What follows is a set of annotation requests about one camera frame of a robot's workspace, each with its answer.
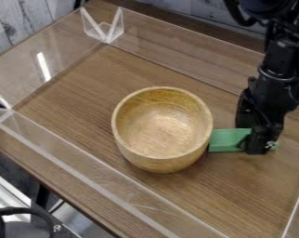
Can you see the grey metal base plate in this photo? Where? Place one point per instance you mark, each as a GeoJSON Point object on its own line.
{"type": "Point", "coordinates": [20, 229]}

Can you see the green rectangular block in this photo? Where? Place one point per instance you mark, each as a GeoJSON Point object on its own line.
{"type": "Point", "coordinates": [224, 139]}

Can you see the clear acrylic front wall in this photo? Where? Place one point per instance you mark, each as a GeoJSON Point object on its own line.
{"type": "Point", "coordinates": [109, 197]}

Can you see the clear acrylic corner bracket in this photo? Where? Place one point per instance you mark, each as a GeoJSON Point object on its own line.
{"type": "Point", "coordinates": [104, 32]}

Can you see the brown wooden bowl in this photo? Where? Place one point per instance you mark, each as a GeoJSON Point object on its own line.
{"type": "Point", "coordinates": [161, 126]}

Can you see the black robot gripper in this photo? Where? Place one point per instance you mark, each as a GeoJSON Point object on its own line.
{"type": "Point", "coordinates": [271, 97]}

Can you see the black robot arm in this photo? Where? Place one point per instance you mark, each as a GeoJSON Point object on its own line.
{"type": "Point", "coordinates": [279, 16]}

